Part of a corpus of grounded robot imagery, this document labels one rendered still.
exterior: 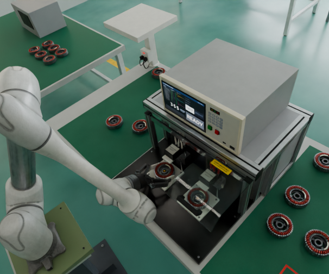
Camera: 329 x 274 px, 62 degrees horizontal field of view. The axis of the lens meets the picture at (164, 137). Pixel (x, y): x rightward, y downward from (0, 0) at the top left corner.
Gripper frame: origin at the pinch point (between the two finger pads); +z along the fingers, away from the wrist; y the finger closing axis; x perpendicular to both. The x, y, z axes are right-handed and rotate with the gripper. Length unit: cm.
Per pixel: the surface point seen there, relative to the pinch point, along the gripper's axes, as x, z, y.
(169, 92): -45.6, -9.9, 3.2
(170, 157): -10.1, 0.0, -1.6
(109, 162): 12.0, -10.6, 32.6
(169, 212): 9.5, -10.2, -17.7
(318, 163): -27, 52, -56
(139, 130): -4.2, 11.9, 35.7
